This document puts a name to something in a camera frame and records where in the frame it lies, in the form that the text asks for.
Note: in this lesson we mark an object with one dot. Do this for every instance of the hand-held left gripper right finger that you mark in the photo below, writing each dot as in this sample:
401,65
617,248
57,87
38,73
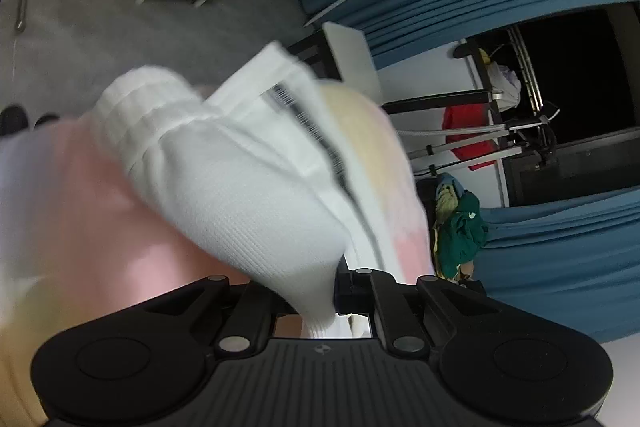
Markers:
361,287

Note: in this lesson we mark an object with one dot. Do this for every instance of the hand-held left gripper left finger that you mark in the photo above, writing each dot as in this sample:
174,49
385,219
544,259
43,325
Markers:
241,307

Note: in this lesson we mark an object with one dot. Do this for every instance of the pastel white pink yellow garment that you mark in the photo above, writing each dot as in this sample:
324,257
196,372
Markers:
225,207

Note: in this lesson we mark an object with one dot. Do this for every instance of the black clothes rack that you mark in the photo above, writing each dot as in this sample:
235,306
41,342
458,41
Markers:
440,99

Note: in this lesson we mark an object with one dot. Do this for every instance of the green garment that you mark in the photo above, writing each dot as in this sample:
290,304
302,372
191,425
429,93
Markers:
462,232

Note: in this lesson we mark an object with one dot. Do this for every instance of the red garment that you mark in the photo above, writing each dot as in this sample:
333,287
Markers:
470,127

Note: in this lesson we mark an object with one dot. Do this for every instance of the white panel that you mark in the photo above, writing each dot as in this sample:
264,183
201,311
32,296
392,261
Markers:
356,59

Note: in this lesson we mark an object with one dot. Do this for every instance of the black cabinet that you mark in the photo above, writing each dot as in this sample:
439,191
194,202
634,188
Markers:
575,169

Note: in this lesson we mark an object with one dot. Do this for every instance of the white hanging garment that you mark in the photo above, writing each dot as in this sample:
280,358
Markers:
507,84

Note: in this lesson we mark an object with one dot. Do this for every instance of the black shoe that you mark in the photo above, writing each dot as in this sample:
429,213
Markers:
12,120
46,121

